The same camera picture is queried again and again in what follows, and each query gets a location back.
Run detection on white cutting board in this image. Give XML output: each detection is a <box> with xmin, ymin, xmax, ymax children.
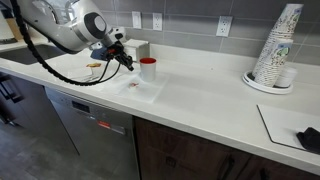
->
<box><xmin>257</xmin><ymin>104</ymin><xmax>320</xmax><ymax>153</ymax></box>

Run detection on white napkin dispenser box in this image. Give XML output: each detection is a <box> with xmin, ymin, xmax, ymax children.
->
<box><xmin>124</xmin><ymin>39</ymin><xmax>150</xmax><ymax>62</ymax></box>

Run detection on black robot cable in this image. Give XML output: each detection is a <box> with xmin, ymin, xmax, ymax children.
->
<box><xmin>9</xmin><ymin>0</ymin><xmax>122</xmax><ymax>87</ymax></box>

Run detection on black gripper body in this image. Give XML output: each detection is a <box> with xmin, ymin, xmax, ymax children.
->
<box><xmin>90</xmin><ymin>41</ymin><xmax>131</xmax><ymax>67</ymax></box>

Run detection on stainless steel dishwasher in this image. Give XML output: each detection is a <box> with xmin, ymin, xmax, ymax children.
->
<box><xmin>45</xmin><ymin>88</ymin><xmax>140</xmax><ymax>180</ymax></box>

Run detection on white round tray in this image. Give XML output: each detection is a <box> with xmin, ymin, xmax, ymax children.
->
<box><xmin>242</xmin><ymin>69</ymin><xmax>294</xmax><ymax>95</ymax></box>

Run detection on orange and yellow sachets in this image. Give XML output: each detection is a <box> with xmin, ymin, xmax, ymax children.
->
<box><xmin>86</xmin><ymin>63</ymin><xmax>101</xmax><ymax>68</ymax></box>

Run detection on small black object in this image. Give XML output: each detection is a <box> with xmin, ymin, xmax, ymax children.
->
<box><xmin>297</xmin><ymin>127</ymin><xmax>320</xmax><ymax>154</ymax></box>

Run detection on short patterned cup stack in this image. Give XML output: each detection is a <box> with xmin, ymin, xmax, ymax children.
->
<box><xmin>252</xmin><ymin>38</ymin><xmax>293</xmax><ymax>87</ymax></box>

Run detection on white wall light switch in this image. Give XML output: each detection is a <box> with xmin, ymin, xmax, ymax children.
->
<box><xmin>132</xmin><ymin>11</ymin><xmax>142</xmax><ymax>29</ymax></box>

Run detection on dark wood cabinet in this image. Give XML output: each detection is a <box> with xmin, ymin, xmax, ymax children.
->
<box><xmin>134</xmin><ymin>117</ymin><xmax>320</xmax><ymax>180</ymax></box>

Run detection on stacked patterned paper cups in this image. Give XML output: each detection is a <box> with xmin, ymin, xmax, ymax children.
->
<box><xmin>252</xmin><ymin>4</ymin><xmax>303</xmax><ymax>87</ymax></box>

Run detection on white double wall outlet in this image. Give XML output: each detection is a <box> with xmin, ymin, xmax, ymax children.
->
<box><xmin>153</xmin><ymin>13</ymin><xmax>162</xmax><ymax>31</ymax></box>

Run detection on kitchen sink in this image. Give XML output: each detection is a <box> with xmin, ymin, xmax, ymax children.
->
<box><xmin>0</xmin><ymin>44</ymin><xmax>64</xmax><ymax>65</ymax></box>

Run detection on white cup red rim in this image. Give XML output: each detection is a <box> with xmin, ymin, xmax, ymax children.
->
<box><xmin>140</xmin><ymin>58</ymin><xmax>156</xmax><ymax>82</ymax></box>

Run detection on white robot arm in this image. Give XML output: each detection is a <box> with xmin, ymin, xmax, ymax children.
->
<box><xmin>11</xmin><ymin>0</ymin><xmax>134</xmax><ymax>71</ymax></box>

